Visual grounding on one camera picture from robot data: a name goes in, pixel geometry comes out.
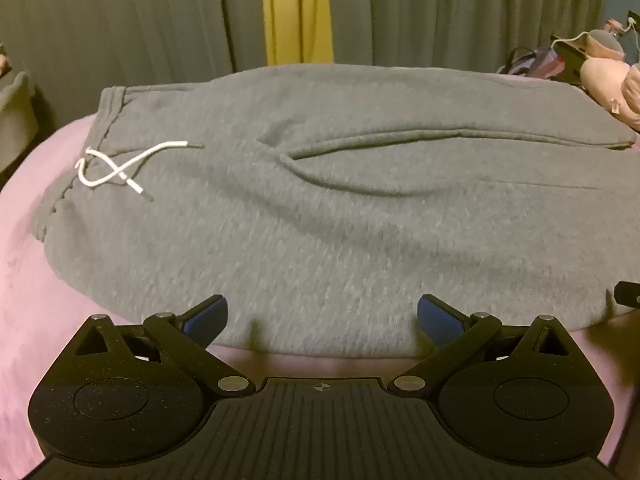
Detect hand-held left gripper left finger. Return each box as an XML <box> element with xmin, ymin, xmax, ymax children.
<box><xmin>65</xmin><ymin>295</ymin><xmax>256</xmax><ymax>396</ymax></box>

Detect yellow curtain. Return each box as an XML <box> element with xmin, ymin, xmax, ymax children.
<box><xmin>260</xmin><ymin>0</ymin><xmax>334</xmax><ymax>67</ymax></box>

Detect grey sweat pants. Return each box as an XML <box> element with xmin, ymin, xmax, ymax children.
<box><xmin>32</xmin><ymin>63</ymin><xmax>638</xmax><ymax>358</ymax></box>

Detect dark bag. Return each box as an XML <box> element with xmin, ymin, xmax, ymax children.
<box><xmin>496</xmin><ymin>46</ymin><xmax>583</xmax><ymax>82</ymax></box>

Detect pink blanket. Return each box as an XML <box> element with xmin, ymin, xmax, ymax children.
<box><xmin>0</xmin><ymin>72</ymin><xmax>640</xmax><ymax>478</ymax></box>

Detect pink plush toy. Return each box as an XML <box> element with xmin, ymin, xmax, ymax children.
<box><xmin>580</xmin><ymin>27</ymin><xmax>640</xmax><ymax>133</ymax></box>

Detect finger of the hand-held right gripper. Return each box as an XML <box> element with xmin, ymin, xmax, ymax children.
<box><xmin>614</xmin><ymin>280</ymin><xmax>640</xmax><ymax>309</ymax></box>

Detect white cable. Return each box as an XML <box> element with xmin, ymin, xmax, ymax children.
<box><xmin>550</xmin><ymin>10</ymin><xmax>640</xmax><ymax>66</ymax></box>

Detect grey curtain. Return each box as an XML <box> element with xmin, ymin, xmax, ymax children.
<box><xmin>327</xmin><ymin>0</ymin><xmax>628</xmax><ymax>78</ymax></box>
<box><xmin>0</xmin><ymin>0</ymin><xmax>268</xmax><ymax>128</ymax></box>

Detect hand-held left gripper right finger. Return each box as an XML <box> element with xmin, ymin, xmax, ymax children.
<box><xmin>392</xmin><ymin>295</ymin><xmax>583</xmax><ymax>396</ymax></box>

